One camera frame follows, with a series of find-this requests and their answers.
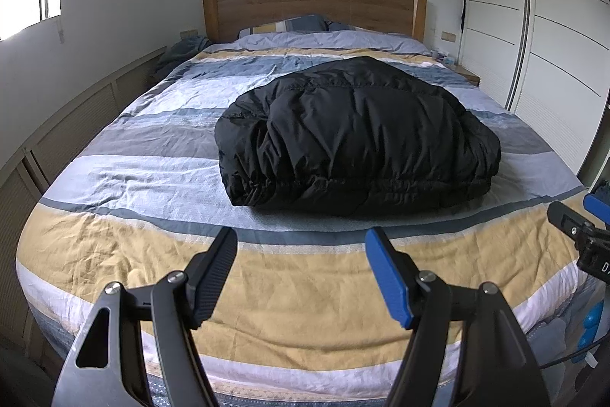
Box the white sliding wardrobe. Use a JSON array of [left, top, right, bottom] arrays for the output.
[[460, 0, 610, 180]]

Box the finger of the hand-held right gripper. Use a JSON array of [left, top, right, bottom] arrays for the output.
[[547, 200, 597, 242], [585, 193, 610, 229]]

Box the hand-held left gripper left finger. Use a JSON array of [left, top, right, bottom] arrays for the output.
[[55, 226, 239, 407]]

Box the person's right hand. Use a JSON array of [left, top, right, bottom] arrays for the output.
[[574, 304, 610, 353]]

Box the black cable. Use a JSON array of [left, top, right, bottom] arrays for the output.
[[538, 338, 610, 370]]

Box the wooden bed headboard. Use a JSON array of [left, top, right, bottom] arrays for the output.
[[202, 0, 427, 44]]

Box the striped duvet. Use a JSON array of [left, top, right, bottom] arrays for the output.
[[14, 29, 588, 404]]

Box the grey-blue blanket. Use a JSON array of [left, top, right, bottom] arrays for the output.
[[152, 35, 213, 80]]

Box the black puffer jacket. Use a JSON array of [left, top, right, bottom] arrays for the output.
[[214, 56, 502, 208]]

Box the low beige wall cabinet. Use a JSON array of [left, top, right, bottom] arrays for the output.
[[0, 47, 169, 362]]

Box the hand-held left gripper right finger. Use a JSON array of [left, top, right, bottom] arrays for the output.
[[364, 226, 545, 407]]

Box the wooden nightstand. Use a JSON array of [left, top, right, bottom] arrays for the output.
[[450, 64, 481, 87]]

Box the striped pillow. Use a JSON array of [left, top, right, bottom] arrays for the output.
[[238, 15, 327, 39]]

